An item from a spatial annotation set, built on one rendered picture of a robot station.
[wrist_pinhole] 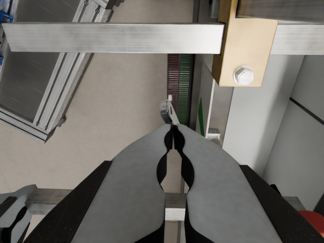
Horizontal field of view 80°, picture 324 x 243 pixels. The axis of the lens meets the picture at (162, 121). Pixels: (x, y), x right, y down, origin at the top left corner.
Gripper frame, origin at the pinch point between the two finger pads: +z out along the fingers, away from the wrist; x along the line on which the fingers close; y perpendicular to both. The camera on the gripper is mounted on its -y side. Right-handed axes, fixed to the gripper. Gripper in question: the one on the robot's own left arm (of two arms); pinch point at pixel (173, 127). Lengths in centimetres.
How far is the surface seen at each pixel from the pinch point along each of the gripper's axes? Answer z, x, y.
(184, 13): 95, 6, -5
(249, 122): 32.9, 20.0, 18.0
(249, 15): 8.0, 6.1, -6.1
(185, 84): 24.7, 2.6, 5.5
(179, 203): 9.8, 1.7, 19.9
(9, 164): 95, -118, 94
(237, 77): 10.8, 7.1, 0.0
